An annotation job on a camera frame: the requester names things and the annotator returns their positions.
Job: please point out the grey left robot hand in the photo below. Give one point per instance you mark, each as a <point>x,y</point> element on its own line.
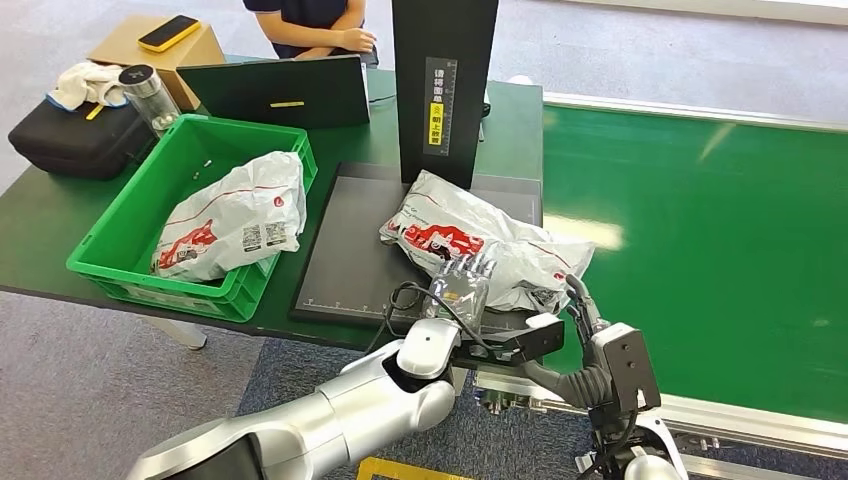
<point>460,295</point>

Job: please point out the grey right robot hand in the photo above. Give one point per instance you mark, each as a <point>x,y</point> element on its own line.
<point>583,311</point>

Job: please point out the grey mailer package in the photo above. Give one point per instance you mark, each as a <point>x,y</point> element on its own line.
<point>464,225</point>

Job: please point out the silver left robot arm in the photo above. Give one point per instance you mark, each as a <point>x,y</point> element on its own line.
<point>331,417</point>

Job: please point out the black inbound scanner machine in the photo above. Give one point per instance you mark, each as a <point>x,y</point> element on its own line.
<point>358,252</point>

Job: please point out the green conveyor belt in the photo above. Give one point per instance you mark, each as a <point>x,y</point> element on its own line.
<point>729,232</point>

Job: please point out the white red-printed mailer package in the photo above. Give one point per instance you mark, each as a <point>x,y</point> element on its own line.
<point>232,212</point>

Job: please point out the brown cardboard box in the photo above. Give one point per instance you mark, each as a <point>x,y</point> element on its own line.
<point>192,60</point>

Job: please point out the yellow floor tape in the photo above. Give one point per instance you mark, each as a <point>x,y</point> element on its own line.
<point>391,469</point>

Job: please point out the black-yellow label on scanner column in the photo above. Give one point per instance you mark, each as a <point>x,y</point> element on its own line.
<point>440,106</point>

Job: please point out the yellow sticker on laptop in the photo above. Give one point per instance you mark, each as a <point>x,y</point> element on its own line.
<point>287,104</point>

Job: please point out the black laptop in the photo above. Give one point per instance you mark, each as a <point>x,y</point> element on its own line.
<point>265,83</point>

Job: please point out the person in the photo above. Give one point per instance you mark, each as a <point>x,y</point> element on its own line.
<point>298,20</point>

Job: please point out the green plastic crate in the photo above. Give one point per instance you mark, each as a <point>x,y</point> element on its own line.
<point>132,225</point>

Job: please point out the clear bottle black lid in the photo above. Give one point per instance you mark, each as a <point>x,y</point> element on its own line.
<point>151,99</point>

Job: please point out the yellow smartphone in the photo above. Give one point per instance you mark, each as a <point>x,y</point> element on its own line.
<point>168,32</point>

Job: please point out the yellow tag on case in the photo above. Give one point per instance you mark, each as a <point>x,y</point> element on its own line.
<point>94,112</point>

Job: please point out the black zip case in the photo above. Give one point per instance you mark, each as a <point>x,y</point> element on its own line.
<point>73,142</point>

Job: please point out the white cloth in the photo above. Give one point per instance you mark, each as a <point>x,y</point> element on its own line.
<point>86,83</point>

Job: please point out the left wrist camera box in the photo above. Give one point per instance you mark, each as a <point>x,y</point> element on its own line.
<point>530,341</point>

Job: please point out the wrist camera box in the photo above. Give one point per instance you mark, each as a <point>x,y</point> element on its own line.
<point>626,364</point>
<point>530,341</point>

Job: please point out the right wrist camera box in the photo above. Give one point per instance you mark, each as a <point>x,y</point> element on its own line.
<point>626,364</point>

